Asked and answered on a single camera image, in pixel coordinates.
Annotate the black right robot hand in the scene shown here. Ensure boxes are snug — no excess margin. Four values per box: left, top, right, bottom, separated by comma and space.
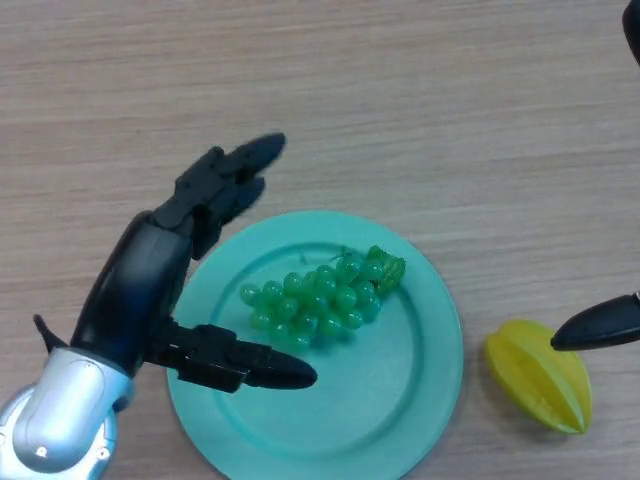
549, 0, 640, 352

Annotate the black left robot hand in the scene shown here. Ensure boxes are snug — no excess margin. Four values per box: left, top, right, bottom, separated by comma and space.
69, 132, 319, 394

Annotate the yellow starfruit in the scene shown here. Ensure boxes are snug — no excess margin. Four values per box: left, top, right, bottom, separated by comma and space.
483, 319, 594, 436

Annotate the teal round plate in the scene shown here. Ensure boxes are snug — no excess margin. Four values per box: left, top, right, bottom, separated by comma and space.
166, 209, 465, 480

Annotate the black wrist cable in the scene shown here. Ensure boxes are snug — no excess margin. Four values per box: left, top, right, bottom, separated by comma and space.
32, 313, 72, 354

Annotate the green grape bunch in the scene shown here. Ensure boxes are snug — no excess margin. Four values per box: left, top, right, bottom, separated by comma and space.
239, 244, 407, 350

